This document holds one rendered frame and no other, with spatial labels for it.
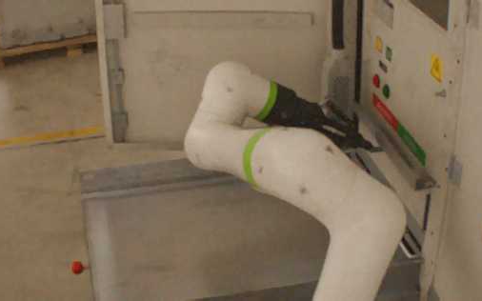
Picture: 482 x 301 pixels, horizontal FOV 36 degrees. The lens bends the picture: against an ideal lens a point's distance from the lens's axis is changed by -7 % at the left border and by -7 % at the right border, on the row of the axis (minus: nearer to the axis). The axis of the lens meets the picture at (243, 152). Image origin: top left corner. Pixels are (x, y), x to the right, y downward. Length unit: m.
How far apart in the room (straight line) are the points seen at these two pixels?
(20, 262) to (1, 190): 0.62
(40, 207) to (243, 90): 2.09
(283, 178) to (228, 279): 0.51
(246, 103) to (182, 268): 0.38
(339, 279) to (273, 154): 0.23
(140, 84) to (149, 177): 0.28
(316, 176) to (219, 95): 0.46
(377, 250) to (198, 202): 0.76
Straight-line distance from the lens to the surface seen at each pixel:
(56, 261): 3.23
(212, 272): 1.71
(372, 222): 1.29
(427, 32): 1.59
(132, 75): 2.14
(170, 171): 2.01
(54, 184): 3.75
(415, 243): 1.75
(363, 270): 1.27
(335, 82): 1.90
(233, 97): 1.63
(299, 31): 2.04
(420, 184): 1.64
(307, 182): 1.22
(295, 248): 1.78
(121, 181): 2.01
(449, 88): 1.42
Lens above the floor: 1.90
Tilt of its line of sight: 29 degrees down
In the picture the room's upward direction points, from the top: 1 degrees counter-clockwise
